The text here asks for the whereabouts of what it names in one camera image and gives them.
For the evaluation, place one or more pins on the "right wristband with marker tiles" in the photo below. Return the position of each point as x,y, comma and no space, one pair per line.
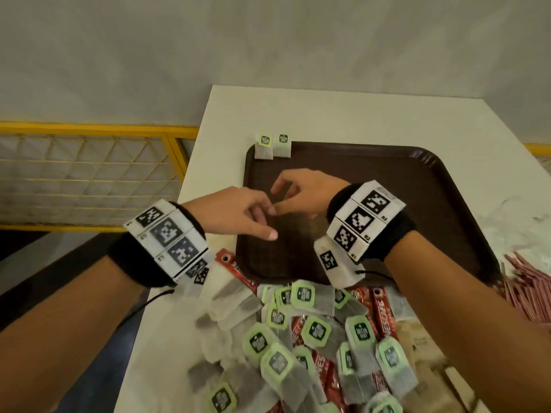
366,215

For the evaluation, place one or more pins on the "pile of pink stirrer sticks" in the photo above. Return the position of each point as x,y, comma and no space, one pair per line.
529,292

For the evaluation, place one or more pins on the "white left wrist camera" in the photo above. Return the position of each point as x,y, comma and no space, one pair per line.
196,273

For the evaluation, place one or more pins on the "pile of tea bags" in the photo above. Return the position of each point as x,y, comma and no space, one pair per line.
275,361

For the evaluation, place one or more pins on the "brown plastic tray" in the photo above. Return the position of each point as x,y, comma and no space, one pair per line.
422,202

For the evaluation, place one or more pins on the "clear glass cups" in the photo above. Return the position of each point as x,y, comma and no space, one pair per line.
521,227

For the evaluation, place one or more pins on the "person's right forearm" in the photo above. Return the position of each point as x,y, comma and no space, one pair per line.
465,322

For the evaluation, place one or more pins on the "person's right hand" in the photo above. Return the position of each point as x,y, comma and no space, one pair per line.
312,193

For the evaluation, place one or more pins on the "marker cube on right wrist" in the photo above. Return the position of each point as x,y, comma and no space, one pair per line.
333,262

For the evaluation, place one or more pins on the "wristband with marker tiles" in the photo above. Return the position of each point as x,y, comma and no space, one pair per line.
168,236
366,215

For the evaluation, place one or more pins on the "left wristband with marker tiles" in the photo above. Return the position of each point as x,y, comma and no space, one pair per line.
168,236

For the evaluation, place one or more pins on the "pile of brown sugar packets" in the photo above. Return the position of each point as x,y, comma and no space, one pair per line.
430,378

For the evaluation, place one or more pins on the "person's left hand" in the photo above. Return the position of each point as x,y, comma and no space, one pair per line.
228,210

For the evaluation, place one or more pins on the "pile of red Nescafe sachets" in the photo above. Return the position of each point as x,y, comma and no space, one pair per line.
381,313

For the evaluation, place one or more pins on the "green tag tea bag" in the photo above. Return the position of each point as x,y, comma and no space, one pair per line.
263,146
282,144

